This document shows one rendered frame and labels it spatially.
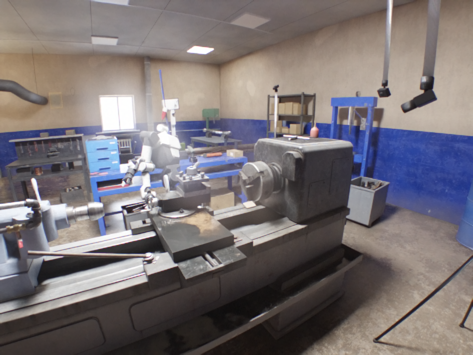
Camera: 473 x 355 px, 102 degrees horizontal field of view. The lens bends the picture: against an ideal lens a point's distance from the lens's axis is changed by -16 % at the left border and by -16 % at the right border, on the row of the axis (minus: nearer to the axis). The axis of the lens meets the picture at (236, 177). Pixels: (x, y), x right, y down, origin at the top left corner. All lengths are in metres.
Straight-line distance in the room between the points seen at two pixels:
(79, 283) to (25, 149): 4.44
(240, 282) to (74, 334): 0.84
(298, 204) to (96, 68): 7.62
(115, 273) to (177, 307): 0.35
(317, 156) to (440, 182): 3.23
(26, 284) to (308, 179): 1.50
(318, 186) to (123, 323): 1.32
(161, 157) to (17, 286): 1.48
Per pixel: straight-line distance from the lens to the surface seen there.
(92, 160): 3.11
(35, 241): 1.15
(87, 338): 1.29
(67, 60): 8.41
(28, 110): 8.43
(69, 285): 1.22
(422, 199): 4.63
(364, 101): 4.34
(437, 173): 4.49
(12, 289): 1.26
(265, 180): 1.38
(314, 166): 1.48
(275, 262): 1.52
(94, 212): 1.19
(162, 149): 2.22
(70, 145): 5.31
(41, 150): 5.41
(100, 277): 1.20
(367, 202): 3.49
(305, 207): 1.52
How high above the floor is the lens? 1.52
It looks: 16 degrees down
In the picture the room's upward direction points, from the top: straight up
